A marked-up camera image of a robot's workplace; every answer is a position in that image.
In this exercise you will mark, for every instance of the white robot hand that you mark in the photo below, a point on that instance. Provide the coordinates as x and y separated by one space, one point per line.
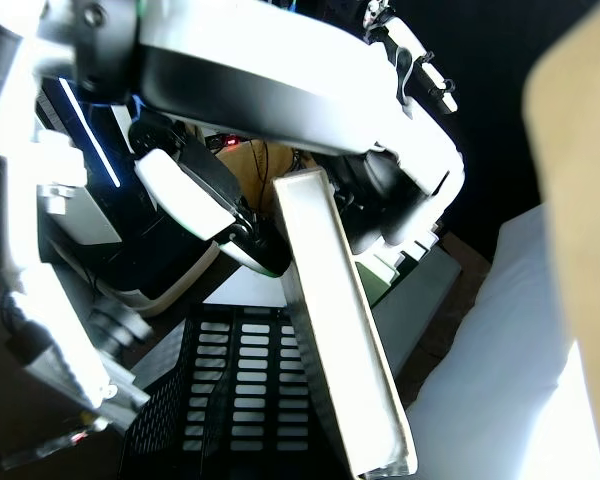
280 75
407 37

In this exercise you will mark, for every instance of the black mesh file rack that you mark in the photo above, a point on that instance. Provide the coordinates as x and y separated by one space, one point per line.
235 360

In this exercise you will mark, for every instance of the large cardboard box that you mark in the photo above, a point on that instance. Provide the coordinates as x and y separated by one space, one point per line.
245 170

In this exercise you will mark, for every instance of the tan cardboard panel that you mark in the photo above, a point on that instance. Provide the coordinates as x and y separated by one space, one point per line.
580 150

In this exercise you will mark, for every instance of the white black tower with light strip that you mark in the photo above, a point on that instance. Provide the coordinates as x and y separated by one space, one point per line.
95 225

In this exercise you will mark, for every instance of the white backdrop cloth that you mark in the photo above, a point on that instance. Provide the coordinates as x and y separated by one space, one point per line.
480 350

